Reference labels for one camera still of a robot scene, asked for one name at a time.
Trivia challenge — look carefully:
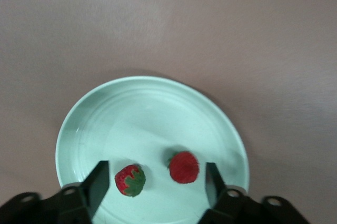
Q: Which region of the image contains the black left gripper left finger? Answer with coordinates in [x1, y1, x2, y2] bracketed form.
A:
[0, 160, 110, 224]

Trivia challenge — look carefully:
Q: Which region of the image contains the pale green round plate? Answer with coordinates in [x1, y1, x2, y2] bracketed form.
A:
[55, 75, 250, 224]

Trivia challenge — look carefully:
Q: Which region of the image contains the red strawberry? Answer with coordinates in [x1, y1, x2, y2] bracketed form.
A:
[167, 151, 200, 184]
[114, 164, 147, 198]

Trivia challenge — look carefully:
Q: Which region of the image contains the brown table cloth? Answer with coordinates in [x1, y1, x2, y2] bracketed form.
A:
[0, 0, 337, 224]

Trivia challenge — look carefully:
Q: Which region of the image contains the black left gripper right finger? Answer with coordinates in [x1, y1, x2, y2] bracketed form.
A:
[197, 162, 308, 224]

